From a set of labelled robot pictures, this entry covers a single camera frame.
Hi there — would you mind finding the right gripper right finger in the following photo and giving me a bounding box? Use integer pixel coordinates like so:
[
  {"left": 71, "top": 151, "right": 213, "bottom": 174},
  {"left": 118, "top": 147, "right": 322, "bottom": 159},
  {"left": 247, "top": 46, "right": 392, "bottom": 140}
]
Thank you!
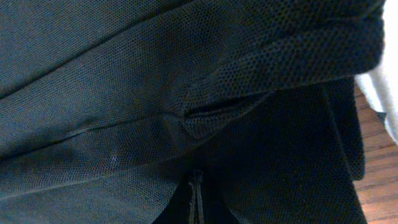
[{"left": 196, "top": 172, "right": 239, "bottom": 224}]

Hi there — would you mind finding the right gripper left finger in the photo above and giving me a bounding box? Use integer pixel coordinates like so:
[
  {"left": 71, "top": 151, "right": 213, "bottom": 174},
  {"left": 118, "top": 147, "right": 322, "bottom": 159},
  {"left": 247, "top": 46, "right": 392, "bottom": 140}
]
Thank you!
[{"left": 152, "top": 175, "right": 196, "bottom": 224}]

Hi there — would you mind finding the black t-shirt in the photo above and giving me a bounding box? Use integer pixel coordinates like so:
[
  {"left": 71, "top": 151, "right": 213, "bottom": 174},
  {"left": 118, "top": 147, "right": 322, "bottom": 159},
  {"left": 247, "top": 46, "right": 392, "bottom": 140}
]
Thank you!
[{"left": 1, "top": 0, "right": 384, "bottom": 223}]

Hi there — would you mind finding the crumpled white shirt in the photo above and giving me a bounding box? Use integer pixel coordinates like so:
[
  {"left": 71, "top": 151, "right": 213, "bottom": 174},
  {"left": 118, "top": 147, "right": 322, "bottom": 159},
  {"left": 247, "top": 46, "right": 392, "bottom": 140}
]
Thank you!
[{"left": 355, "top": 0, "right": 397, "bottom": 142}]

